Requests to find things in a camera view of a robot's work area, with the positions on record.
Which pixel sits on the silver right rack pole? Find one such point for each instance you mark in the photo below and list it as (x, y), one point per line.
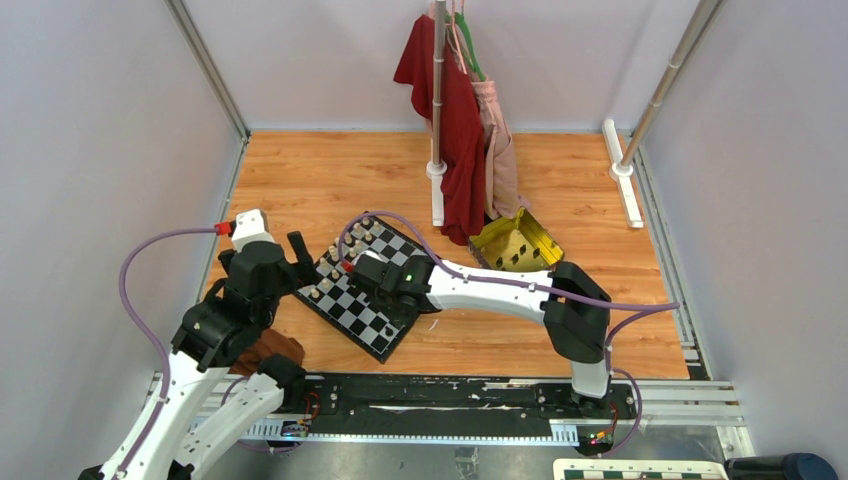
(700, 20)

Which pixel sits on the pink hanging garment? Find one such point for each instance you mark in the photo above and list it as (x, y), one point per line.
(502, 198)

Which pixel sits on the dark blue cylinder object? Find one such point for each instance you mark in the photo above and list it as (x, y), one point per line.
(793, 466)

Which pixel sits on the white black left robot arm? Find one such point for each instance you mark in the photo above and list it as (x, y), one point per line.
(163, 443)

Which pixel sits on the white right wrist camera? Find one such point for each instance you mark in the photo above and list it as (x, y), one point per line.
(367, 253)

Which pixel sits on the green white chessboard box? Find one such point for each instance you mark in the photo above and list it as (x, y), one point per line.
(568, 469)

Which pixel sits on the green clothes hanger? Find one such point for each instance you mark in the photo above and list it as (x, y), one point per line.
(464, 46)

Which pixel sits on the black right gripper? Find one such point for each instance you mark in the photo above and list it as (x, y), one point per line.
(404, 317)

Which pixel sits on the black white chessboard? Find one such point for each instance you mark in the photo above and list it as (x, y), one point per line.
(359, 319)

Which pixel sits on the white rack foot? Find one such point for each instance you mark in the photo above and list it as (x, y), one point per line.
(436, 192)
(622, 175)

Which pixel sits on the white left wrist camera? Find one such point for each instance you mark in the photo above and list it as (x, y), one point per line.
(250, 226)

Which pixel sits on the silver rack pole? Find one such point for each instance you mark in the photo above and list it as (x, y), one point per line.
(700, 20)
(438, 60)

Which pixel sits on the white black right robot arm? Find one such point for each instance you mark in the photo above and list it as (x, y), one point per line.
(564, 300)

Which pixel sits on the yellow metal tin tray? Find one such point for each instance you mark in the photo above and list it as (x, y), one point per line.
(498, 234)

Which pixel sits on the white centre rack foot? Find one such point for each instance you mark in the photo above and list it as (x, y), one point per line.
(436, 192)

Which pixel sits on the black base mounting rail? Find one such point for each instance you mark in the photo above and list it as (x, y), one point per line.
(461, 408)

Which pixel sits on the brown crumpled cloth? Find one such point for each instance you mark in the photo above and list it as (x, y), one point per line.
(270, 343)

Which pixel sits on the dark red hanging shirt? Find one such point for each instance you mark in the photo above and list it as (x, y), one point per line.
(461, 131)

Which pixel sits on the silver centre rack pole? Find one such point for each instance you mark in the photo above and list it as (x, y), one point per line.
(438, 60)

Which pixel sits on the black chess pieces in tin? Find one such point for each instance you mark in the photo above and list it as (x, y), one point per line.
(519, 256)

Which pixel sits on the cream chess pieces row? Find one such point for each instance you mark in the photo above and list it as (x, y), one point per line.
(362, 238)

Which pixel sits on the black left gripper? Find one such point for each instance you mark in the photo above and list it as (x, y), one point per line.
(306, 269)

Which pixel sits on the white right rack foot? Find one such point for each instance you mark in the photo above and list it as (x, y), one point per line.
(622, 175)

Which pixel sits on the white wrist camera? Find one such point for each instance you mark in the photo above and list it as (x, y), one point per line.
(250, 226)
(367, 253)

